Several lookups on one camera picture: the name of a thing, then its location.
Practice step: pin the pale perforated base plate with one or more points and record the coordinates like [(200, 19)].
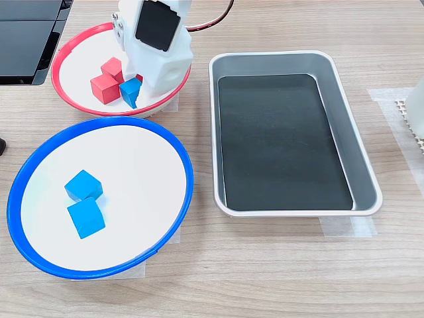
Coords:
[(402, 109)]

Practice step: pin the pale tape sheet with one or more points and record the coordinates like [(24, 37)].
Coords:
[(387, 99)]

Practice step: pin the small black object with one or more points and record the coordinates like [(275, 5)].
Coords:
[(2, 146)]

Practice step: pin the clear tape strip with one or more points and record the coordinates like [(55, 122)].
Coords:
[(344, 227)]

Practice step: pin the black flat electronic device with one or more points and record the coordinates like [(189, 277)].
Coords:
[(23, 43)]

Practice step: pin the steel tray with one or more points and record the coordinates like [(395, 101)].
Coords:
[(357, 132)]

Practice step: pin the red cube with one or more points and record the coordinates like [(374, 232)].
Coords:
[(104, 88), (139, 78), (112, 66)]

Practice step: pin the blue-rimmed white plate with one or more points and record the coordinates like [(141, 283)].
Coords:
[(132, 165)]

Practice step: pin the red-rimmed white plate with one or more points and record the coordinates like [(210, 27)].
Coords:
[(76, 89)]

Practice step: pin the black tray mat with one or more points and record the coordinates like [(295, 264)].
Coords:
[(281, 142)]

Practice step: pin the blue cube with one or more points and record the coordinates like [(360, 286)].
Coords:
[(129, 89), (83, 185), (86, 218)]

